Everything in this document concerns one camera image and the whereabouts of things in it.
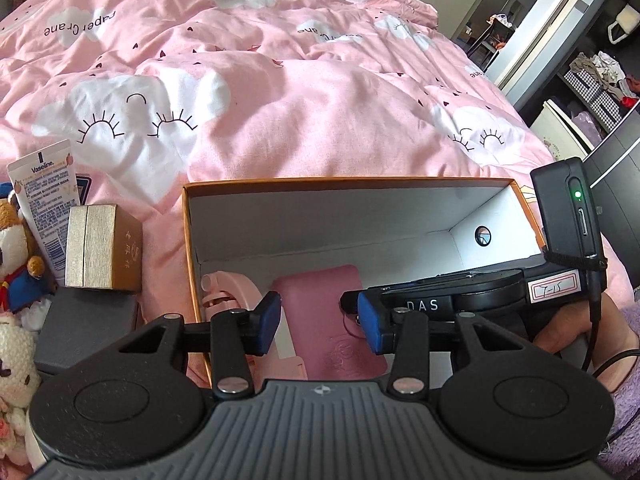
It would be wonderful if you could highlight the black box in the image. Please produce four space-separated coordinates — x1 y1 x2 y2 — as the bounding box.
34 286 141 377

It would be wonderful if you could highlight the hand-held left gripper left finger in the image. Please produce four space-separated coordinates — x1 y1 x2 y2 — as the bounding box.
117 291 283 396

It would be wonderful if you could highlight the pink wallet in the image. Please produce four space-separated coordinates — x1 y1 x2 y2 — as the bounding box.
272 264 388 381

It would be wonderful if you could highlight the white bag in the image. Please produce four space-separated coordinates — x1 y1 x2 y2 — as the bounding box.
607 4 638 43

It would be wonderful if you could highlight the white storage box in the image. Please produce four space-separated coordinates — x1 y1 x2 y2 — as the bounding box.
530 99 603 161

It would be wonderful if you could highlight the pile of clothes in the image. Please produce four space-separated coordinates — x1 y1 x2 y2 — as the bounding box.
570 51 626 96

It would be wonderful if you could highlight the black shelf unit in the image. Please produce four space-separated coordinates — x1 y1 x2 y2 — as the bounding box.
550 0 640 211

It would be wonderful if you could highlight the small bear plush doll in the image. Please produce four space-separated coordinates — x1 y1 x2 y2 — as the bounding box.
0 182 58 313

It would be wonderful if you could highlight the person's right hand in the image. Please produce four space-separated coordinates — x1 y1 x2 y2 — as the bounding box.
532 292 640 376

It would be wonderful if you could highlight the gold gift box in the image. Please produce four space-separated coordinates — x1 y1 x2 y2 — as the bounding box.
65 203 144 294

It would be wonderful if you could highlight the red cloth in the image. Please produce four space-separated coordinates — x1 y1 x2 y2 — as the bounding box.
620 76 640 111

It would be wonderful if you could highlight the orange cardboard box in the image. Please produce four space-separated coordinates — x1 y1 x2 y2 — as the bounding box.
181 176 548 396

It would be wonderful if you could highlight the black cable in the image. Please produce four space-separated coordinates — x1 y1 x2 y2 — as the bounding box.
582 260 640 446

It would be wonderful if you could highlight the houndstooth basket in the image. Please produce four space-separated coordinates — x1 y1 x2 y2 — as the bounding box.
564 67 631 133

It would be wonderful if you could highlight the crochet doll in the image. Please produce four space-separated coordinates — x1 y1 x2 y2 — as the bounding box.
0 310 43 466

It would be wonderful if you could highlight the white lotion tube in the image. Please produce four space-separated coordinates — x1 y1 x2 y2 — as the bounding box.
7 139 78 286

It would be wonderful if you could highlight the dark chair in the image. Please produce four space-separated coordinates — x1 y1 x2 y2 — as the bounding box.
467 12 516 68

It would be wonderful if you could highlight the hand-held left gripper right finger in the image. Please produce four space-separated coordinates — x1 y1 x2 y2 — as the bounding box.
356 292 546 395

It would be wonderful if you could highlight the person's right forearm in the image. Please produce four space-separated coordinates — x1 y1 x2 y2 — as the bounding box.
592 285 640 480

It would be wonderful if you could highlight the pink cloud-print duvet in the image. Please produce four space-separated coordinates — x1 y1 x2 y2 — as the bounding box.
0 0 631 311

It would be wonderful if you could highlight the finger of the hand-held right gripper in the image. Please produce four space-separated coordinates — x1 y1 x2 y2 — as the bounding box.
340 287 371 317

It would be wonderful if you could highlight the pink handheld fan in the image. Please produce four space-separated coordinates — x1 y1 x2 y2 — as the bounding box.
200 270 308 381

